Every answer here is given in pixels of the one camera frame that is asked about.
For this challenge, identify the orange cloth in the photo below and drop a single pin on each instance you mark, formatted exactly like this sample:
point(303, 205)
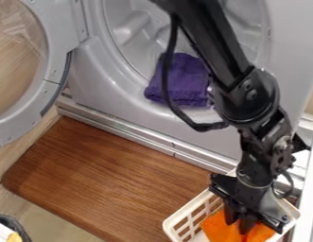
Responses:
point(219, 230)

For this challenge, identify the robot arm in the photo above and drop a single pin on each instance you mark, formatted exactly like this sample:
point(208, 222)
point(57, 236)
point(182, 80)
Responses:
point(230, 63)

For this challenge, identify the purple cloth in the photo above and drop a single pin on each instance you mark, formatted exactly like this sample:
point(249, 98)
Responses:
point(186, 82)

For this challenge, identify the white basket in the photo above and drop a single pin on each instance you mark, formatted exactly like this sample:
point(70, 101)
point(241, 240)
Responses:
point(184, 223)

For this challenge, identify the washing machine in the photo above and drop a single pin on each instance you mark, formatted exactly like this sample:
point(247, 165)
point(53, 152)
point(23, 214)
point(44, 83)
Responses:
point(103, 94)

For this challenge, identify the black round container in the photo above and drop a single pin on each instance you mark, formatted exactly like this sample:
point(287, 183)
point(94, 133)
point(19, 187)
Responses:
point(11, 225)

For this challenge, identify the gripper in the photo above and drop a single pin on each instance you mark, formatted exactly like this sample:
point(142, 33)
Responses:
point(251, 201)

